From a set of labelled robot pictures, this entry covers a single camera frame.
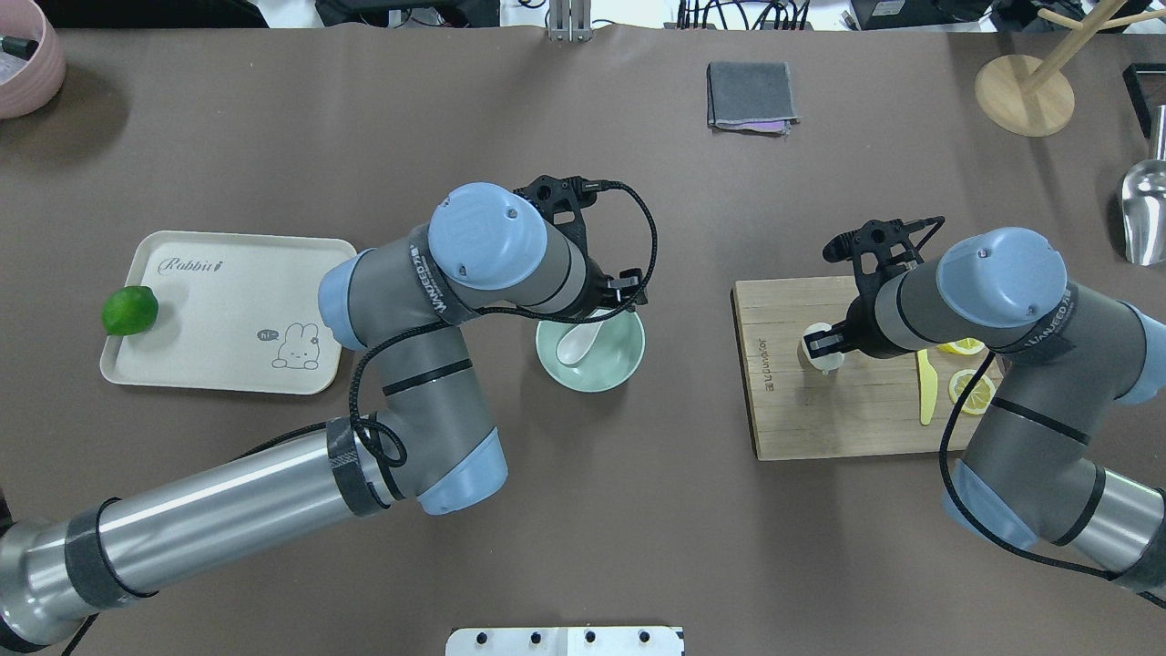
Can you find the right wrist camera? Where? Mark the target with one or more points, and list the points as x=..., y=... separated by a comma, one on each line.
x=882, y=249

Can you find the white ceramic spoon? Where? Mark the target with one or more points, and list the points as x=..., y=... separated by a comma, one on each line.
x=578, y=342

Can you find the cream rabbit tray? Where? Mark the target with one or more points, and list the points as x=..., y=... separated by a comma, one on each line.
x=236, y=313

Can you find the grey folded cloth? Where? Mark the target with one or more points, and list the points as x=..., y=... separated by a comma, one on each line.
x=754, y=97

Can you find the green lime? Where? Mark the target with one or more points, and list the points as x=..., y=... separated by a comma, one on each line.
x=132, y=309

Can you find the lemon slice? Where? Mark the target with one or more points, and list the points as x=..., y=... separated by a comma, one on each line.
x=971, y=391
x=965, y=347

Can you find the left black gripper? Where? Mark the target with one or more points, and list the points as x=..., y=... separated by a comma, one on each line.
x=598, y=281

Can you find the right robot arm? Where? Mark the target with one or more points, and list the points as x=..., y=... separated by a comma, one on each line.
x=1024, y=482

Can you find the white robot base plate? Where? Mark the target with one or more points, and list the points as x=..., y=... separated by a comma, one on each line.
x=626, y=639

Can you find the steel ice scoop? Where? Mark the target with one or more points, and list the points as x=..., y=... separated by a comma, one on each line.
x=1142, y=201

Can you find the mint green bowl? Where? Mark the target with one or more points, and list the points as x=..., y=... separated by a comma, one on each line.
x=615, y=350

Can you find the bamboo cutting board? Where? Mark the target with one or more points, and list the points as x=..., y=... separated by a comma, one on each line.
x=867, y=408

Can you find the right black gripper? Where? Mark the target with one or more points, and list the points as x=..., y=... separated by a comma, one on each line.
x=865, y=330

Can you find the wooden mug tree stand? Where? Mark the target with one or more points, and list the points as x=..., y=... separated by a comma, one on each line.
x=1030, y=96

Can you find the yellow plastic knife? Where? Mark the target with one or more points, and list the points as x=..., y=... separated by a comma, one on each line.
x=927, y=386

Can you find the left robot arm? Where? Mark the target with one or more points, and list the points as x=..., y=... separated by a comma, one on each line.
x=417, y=425

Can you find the pink bowl with ice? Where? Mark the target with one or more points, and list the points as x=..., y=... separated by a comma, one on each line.
x=29, y=84

